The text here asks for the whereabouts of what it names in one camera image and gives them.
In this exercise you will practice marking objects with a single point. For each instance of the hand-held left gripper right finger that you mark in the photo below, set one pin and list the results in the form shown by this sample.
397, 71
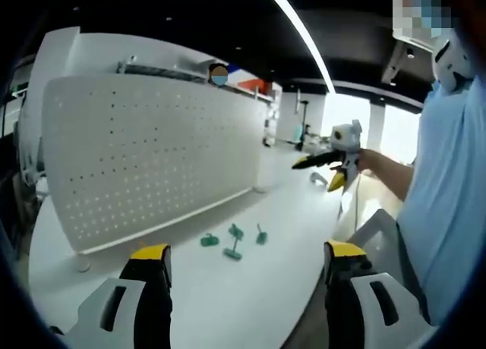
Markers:
341, 288

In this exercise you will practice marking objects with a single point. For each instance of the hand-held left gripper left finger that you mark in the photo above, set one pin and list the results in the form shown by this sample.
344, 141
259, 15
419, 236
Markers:
152, 288

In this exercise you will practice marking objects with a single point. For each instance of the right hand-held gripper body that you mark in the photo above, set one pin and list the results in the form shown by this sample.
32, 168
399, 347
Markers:
343, 136

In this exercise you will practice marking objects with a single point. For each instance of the green hook assembly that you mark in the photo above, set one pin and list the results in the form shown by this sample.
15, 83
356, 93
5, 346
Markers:
235, 231
261, 236
209, 241
232, 252

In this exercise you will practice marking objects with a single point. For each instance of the white perforated mounting plate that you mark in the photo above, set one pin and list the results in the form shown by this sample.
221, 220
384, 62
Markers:
152, 155

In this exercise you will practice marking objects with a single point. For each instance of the small white curved part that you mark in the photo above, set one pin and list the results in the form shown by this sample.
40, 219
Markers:
319, 178

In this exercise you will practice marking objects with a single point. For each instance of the black kick scooter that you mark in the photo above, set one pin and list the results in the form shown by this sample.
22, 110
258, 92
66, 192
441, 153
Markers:
300, 136

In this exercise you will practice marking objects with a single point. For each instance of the ceiling light strip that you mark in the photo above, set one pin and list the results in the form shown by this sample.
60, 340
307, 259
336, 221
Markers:
303, 38

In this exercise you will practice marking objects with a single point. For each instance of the person in light blue shirt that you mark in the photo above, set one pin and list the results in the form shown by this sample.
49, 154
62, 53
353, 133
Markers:
448, 174

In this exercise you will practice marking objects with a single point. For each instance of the white chest-worn device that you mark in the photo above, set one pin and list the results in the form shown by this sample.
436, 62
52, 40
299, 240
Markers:
452, 60

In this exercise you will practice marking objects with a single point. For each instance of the white desk partition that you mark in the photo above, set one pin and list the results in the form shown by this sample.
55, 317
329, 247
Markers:
95, 49

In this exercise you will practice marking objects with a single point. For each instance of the orange red wall panel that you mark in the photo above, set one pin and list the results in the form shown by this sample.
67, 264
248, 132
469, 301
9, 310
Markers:
254, 81

